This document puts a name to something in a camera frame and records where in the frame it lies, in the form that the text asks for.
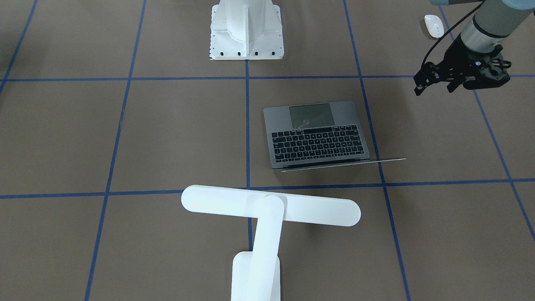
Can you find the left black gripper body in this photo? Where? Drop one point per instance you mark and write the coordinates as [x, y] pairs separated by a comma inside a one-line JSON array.
[[461, 54]]

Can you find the grey laptop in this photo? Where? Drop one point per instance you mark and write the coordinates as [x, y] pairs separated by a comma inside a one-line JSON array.
[[314, 136]]

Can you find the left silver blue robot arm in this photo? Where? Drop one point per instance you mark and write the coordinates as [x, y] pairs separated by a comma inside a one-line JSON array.
[[492, 21]]

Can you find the white computer mouse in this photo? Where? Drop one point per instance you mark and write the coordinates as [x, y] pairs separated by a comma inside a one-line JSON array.
[[434, 26]]

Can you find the white desk lamp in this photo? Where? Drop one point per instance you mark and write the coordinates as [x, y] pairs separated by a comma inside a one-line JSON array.
[[256, 274]]

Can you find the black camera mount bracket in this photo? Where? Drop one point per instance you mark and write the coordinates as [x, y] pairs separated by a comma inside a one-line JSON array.
[[428, 74]]

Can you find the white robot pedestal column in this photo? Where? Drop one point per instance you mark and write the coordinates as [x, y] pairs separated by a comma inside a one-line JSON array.
[[246, 30]]

